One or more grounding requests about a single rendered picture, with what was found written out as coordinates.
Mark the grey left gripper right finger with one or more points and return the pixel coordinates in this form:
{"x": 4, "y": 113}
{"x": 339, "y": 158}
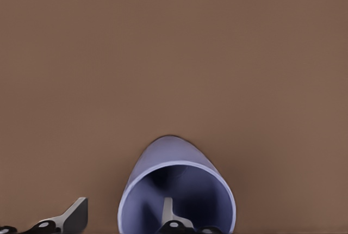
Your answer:
{"x": 170, "y": 213}

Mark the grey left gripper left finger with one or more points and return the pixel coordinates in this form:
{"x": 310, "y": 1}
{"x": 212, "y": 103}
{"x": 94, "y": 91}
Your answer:
{"x": 72, "y": 215}

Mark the purple cup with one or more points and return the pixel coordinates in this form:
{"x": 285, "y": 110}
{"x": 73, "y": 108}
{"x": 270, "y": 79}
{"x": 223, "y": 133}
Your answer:
{"x": 174, "y": 163}

